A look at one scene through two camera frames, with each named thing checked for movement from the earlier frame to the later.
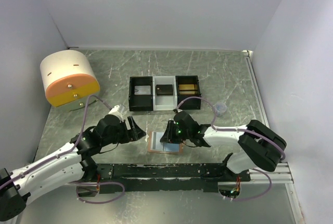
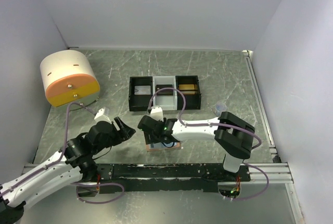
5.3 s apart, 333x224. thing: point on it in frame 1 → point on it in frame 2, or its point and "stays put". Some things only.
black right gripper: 168,136 → 150,139
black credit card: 164,90 stays put
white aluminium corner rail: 256,87 stays put
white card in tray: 142,90 stays put
